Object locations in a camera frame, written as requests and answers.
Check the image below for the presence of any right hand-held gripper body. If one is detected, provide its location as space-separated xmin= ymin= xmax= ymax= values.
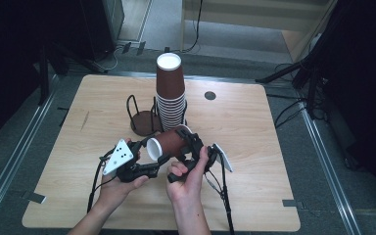
xmin=167 ymin=143 xmax=234 ymax=184

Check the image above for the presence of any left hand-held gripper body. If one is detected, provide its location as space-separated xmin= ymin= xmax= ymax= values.
xmin=102 ymin=138 xmax=162 ymax=183

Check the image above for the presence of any brown paper cup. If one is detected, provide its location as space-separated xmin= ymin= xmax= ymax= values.
xmin=146 ymin=124 xmax=194 ymax=162

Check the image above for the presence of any black wire cup holder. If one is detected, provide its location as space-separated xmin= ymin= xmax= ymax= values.
xmin=125 ymin=93 xmax=189 ymax=138

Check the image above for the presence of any stack of brown cups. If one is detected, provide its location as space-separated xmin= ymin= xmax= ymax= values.
xmin=156 ymin=52 xmax=188 ymax=133

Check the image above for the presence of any person's right hand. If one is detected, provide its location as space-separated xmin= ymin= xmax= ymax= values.
xmin=165 ymin=146 xmax=211 ymax=204

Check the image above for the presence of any person's left hand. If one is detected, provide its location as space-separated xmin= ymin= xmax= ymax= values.
xmin=97 ymin=173 xmax=150 ymax=211

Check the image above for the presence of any grey tape strip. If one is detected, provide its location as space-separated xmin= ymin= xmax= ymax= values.
xmin=21 ymin=191 xmax=47 ymax=205
xmin=282 ymin=199 xmax=306 ymax=210

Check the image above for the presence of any black metal stand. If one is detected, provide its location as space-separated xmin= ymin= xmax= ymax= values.
xmin=37 ymin=40 xmax=110 ymax=106

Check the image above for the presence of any black tripod stand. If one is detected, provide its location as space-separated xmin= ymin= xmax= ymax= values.
xmin=255 ymin=32 xmax=341 ymax=120

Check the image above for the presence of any dark cabinet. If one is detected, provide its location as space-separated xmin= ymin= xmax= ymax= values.
xmin=79 ymin=0 xmax=125 ymax=62

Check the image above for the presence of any light wooden furniture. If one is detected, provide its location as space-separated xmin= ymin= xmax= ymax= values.
xmin=179 ymin=0 xmax=339 ymax=63

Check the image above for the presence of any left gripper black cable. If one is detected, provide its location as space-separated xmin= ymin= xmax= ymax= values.
xmin=86 ymin=148 xmax=118 ymax=213

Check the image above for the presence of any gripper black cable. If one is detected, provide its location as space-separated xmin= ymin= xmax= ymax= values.
xmin=86 ymin=148 xmax=118 ymax=213
xmin=205 ymin=152 xmax=237 ymax=235

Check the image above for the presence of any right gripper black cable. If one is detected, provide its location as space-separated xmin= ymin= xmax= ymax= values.
xmin=205 ymin=152 xmax=237 ymax=235

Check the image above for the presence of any black floor cable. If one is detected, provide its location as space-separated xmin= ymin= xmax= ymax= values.
xmin=273 ymin=97 xmax=307 ymax=129

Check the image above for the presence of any white floor cable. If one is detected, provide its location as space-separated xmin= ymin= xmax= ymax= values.
xmin=104 ymin=45 xmax=129 ymax=71

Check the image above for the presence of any metal floor rail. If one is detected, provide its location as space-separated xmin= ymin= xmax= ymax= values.
xmin=298 ymin=101 xmax=362 ymax=235
xmin=0 ymin=73 xmax=61 ymax=226

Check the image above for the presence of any black hanging cable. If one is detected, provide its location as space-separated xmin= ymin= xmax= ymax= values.
xmin=164 ymin=0 xmax=205 ymax=54

